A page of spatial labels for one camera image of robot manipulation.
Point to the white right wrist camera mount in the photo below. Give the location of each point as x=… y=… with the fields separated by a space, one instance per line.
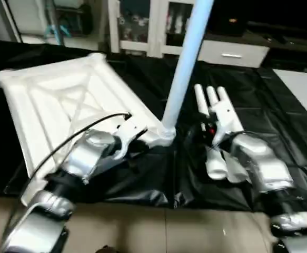
x=227 y=121

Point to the black plastic mat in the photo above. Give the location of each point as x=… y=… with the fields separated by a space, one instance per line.
x=279 y=121

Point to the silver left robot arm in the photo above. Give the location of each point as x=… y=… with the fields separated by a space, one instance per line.
x=74 y=168

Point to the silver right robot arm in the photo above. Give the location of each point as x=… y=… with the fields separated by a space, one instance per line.
x=264 y=168

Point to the white plastic table top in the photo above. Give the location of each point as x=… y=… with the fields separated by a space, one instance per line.
x=48 y=100

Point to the white glass door cabinet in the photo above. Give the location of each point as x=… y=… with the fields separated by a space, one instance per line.
x=137 y=26

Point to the white side table black legs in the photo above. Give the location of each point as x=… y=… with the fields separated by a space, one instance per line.
x=300 y=92

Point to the white drawer unit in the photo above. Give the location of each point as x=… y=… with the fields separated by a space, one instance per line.
x=232 y=52

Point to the teal floor stand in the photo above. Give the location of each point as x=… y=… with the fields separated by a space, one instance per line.
x=57 y=30

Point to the black box device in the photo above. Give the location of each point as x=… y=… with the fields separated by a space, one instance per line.
x=228 y=23

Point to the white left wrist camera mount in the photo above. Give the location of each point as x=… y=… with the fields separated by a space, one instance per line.
x=129 y=134

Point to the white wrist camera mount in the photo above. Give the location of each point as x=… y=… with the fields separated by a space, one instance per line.
x=227 y=121
x=129 y=134

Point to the white plastic table leg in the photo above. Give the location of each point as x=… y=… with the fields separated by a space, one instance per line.
x=187 y=58
x=215 y=166
x=212 y=97
x=224 y=97

